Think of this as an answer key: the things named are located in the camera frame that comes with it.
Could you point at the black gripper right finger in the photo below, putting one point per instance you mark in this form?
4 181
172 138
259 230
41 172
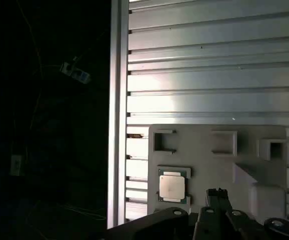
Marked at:
237 220

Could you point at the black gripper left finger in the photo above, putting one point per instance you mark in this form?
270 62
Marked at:
209 225

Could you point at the silver topped CPU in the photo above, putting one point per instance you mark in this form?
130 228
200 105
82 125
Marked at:
171 186

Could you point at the grey plastic parts rack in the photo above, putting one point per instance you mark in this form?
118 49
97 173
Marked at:
209 160

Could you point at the white power strip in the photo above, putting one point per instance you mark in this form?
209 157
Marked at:
75 72

